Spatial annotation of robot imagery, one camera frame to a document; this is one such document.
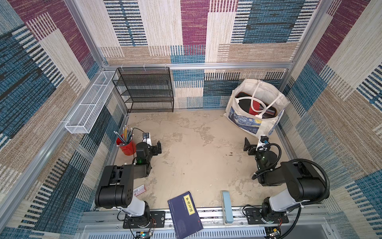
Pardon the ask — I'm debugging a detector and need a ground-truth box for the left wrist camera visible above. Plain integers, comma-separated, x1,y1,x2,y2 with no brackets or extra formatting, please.
142,132,152,146

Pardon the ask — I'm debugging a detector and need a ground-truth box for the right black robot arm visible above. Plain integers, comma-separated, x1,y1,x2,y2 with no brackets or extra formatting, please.
243,136,330,220

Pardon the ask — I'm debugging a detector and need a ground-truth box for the light blue eraser block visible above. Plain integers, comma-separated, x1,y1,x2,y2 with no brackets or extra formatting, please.
221,190,234,224

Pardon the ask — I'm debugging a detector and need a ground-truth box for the black red mesh case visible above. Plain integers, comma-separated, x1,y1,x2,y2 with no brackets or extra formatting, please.
236,92,277,119

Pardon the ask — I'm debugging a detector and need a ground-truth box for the red pencil cup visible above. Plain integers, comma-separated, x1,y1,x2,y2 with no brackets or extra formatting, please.
116,135,136,156

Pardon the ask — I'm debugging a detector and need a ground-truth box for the white canvas tote bag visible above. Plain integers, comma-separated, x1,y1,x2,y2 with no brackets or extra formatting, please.
224,79,289,138

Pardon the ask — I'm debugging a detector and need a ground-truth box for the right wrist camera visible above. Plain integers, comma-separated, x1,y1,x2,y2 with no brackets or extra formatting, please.
256,135,269,151

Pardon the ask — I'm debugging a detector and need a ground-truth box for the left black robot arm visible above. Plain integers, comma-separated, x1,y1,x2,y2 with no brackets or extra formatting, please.
95,142,162,225

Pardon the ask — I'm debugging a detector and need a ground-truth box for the dark blue book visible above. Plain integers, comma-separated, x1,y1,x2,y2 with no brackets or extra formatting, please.
168,191,204,239

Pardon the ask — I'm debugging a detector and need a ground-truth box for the black wire mesh shelf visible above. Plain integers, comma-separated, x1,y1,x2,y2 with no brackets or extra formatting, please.
113,67,174,113

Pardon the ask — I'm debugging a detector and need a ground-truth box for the small red white card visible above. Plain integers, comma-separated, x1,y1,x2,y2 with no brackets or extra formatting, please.
133,184,147,197

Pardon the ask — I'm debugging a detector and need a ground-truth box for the white wire mesh basket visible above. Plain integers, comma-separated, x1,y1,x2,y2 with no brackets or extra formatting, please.
65,71,115,134

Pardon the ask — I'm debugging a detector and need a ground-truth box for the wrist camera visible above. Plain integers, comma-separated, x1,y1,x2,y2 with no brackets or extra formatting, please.
142,132,152,146
256,135,269,151

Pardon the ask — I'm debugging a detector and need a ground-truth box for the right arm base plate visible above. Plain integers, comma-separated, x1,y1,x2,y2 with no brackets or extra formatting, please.
242,207,289,225

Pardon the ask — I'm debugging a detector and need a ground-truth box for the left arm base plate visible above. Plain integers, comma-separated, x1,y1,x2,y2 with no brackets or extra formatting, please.
122,211,166,229

